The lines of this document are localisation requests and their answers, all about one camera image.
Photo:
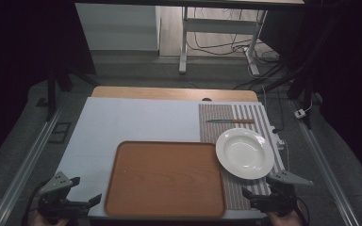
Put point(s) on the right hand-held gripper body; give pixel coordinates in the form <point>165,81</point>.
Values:
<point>279,197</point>

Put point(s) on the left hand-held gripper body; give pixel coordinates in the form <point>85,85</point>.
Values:
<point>59,201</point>

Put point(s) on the person's right hand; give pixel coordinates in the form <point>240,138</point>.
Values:
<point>284,220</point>

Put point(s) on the person's left hand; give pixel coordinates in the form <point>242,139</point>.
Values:
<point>48,222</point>

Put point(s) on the white round plate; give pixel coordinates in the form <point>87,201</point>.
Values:
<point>244,153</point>

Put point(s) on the white clamp device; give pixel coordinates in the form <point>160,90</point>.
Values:
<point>278,141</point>

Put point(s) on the striped grey placemat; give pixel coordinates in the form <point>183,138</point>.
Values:
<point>213,132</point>

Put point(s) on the brown wooden tray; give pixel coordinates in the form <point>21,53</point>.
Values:
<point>165,179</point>

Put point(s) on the white power adapter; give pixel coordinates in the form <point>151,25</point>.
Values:
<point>300,113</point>

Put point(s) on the white table cover sheet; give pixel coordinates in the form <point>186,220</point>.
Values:
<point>132,122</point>

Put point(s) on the black metal stand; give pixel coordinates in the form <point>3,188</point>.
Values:
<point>52,91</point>
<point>304,81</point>

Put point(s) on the white cabinet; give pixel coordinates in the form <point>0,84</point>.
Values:
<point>119,28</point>

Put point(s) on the metal floor rail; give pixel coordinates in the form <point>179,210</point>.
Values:
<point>22,169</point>
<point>323,169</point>

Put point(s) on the black rectangular floor frame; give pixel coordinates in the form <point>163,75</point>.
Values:
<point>59,132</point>

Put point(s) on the white metal desk frame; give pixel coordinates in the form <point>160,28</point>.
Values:
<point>217,26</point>

